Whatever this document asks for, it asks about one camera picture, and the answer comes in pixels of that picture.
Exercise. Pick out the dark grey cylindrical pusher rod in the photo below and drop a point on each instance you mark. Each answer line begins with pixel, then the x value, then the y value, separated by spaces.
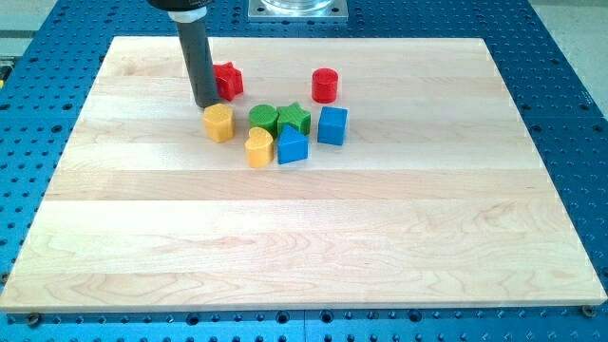
pixel 199 63

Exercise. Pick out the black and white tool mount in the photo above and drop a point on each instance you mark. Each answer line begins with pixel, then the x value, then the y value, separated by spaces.
pixel 182 11

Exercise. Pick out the red star block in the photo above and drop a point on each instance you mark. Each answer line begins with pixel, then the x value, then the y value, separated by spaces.
pixel 229 81

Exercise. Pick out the green star block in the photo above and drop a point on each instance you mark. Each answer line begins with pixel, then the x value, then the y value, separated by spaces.
pixel 295 116

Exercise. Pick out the yellow hexagon block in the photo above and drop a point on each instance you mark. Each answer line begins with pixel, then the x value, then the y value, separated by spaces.
pixel 219 122

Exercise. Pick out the green cylinder block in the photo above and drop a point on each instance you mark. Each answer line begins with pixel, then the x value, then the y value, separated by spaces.
pixel 264 116

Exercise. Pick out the yellow heart block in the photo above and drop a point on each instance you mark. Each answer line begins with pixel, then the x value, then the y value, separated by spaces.
pixel 259 147

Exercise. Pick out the red cylinder block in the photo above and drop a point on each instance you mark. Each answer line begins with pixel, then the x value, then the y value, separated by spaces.
pixel 324 85

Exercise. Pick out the blue triangle block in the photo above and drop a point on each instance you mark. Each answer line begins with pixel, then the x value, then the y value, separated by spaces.
pixel 292 146

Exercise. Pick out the blue cube block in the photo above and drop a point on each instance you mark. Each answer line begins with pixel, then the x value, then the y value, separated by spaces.
pixel 332 125

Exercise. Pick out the light wooden board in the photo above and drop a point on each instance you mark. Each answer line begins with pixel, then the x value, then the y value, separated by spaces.
pixel 437 198

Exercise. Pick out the blue perforated table plate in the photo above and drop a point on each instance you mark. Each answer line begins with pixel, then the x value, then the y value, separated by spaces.
pixel 47 89

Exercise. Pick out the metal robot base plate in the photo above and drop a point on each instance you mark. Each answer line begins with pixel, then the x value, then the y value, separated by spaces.
pixel 297 10

